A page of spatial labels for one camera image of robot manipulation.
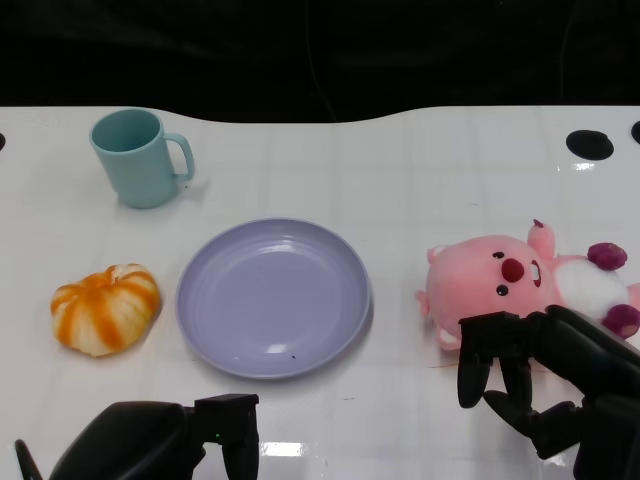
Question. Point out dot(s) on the black backdrop curtain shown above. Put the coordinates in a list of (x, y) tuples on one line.
[(150, 50)]

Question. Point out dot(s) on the purple plastic plate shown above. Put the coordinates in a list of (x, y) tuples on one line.
[(272, 295)]

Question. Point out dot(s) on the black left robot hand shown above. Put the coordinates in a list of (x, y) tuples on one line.
[(140, 440)]

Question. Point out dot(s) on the teal plastic mug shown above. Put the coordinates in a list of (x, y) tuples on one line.
[(140, 170)]

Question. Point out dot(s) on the orange white striped pumpkin toy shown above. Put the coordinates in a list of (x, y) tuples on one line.
[(105, 310)]

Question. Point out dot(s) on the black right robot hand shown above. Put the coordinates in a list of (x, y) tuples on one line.
[(595, 360)]

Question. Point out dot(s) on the thin black rod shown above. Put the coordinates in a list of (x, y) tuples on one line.
[(27, 462)]

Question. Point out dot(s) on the pink plush beaver doll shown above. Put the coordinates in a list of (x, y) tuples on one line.
[(470, 280)]

